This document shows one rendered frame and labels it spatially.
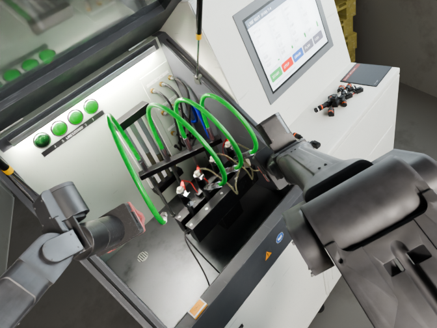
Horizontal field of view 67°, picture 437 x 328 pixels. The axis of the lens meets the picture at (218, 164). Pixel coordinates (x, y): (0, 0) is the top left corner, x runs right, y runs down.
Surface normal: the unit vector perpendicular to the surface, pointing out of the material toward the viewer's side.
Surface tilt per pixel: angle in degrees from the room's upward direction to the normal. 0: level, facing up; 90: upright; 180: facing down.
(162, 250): 0
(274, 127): 46
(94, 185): 90
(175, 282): 0
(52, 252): 59
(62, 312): 0
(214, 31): 76
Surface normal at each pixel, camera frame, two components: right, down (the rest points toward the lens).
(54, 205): 0.68, -0.52
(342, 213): -0.43, -0.48
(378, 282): -0.34, -0.31
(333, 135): -0.28, -0.71
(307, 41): 0.61, 0.13
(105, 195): 0.70, 0.31
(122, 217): -0.19, 0.00
